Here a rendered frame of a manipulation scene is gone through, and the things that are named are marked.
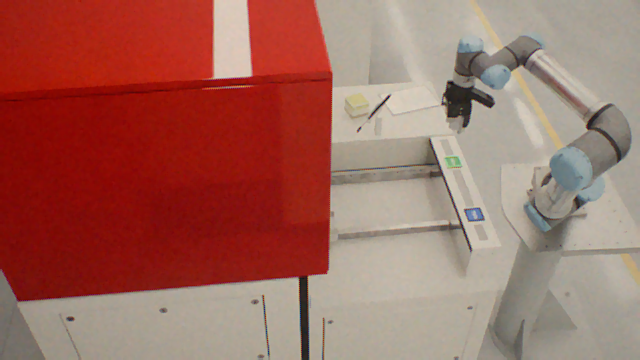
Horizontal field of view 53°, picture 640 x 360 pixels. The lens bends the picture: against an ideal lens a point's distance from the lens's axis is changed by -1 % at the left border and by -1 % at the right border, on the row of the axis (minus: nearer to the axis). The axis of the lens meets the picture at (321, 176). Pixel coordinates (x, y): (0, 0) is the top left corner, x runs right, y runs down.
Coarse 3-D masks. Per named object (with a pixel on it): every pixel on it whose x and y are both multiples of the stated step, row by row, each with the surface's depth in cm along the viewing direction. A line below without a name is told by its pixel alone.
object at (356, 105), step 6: (348, 96) 247; (354, 96) 247; (360, 96) 247; (348, 102) 245; (354, 102) 244; (360, 102) 244; (366, 102) 244; (348, 108) 247; (354, 108) 243; (360, 108) 245; (366, 108) 246; (348, 114) 249; (354, 114) 245; (360, 114) 247; (366, 114) 248
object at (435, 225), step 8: (400, 224) 223; (408, 224) 223; (416, 224) 223; (424, 224) 223; (432, 224) 223; (440, 224) 224; (344, 232) 221; (352, 232) 221; (360, 232) 221; (368, 232) 222; (376, 232) 222; (384, 232) 223; (392, 232) 223; (400, 232) 224; (408, 232) 224; (416, 232) 225
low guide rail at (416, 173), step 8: (336, 176) 241; (344, 176) 241; (352, 176) 241; (360, 176) 241; (368, 176) 241; (376, 176) 242; (384, 176) 242; (392, 176) 243; (400, 176) 243; (408, 176) 244; (416, 176) 244; (424, 176) 245; (336, 184) 242
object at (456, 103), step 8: (448, 80) 208; (448, 88) 207; (456, 88) 206; (464, 88) 204; (472, 88) 205; (448, 96) 210; (456, 96) 209; (464, 96) 209; (448, 104) 208; (456, 104) 208; (464, 104) 209; (448, 112) 211; (456, 112) 211; (464, 112) 211
